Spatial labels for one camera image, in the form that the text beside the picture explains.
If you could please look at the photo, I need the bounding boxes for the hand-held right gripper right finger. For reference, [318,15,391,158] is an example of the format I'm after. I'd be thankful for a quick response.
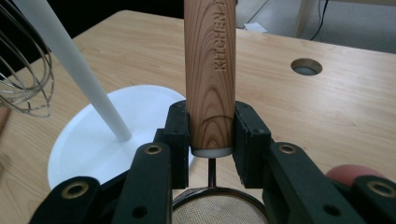
[233,101,272,189]

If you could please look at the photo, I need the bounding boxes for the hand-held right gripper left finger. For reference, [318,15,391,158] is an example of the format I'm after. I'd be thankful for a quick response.
[154,100,191,190]

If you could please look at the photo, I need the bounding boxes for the mesh strainer with wooden handle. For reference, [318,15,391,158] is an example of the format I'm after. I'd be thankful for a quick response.
[172,0,269,224]

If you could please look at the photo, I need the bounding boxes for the whisk with light blue handle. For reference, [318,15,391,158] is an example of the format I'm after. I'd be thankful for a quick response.
[0,3,56,119]

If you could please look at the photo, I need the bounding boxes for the red round object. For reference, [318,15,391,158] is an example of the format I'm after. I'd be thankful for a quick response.
[325,164,386,188]

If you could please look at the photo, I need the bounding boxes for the white paper sheet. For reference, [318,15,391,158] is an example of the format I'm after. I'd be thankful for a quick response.
[244,21,268,34]

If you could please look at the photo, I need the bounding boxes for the black cable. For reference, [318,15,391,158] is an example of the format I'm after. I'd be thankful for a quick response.
[310,0,330,42]

